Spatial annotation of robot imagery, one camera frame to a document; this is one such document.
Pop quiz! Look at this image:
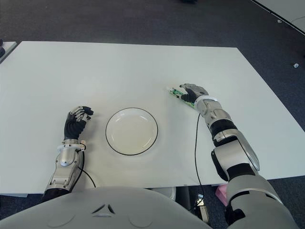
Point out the white neighbouring table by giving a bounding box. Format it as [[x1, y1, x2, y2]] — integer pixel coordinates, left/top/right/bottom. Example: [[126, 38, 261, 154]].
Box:
[[250, 0, 305, 36]]

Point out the pink object under table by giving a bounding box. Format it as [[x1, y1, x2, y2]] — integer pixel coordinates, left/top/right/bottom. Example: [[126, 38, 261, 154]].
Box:
[[215, 185, 229, 207]]

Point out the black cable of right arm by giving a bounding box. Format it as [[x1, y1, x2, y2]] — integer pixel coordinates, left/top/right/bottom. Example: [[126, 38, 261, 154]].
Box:
[[193, 112, 206, 200]]

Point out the green white toothpaste tube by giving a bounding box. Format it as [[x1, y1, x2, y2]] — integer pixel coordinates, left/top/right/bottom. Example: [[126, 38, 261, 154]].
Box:
[[165, 85, 196, 109]]

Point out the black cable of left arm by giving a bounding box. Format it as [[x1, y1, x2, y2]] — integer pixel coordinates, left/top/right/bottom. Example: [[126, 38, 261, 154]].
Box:
[[77, 149, 97, 188]]

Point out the small white side table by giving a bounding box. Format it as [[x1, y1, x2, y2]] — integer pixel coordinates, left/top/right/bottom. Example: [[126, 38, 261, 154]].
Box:
[[0, 41, 17, 64]]

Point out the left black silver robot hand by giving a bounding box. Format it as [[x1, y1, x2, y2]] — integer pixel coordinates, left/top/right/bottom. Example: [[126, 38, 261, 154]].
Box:
[[63, 105, 94, 141]]

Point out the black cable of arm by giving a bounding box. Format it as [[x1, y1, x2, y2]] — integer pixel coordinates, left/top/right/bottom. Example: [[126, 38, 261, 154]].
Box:
[[193, 112, 206, 200], [77, 149, 97, 188]]

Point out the white plate with black rim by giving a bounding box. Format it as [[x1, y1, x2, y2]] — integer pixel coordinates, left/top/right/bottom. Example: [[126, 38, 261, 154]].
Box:
[[105, 107, 159, 157]]

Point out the black table leg post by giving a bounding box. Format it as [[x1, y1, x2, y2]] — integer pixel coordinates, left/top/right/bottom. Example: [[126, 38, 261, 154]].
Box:
[[175, 187, 192, 211]]

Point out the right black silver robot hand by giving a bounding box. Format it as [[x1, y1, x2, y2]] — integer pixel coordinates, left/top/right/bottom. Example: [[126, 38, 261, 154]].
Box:
[[179, 83, 209, 104]]

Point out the grey robot torso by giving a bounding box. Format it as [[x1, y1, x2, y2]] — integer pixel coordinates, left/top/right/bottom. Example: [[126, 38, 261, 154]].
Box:
[[0, 186, 213, 229]]

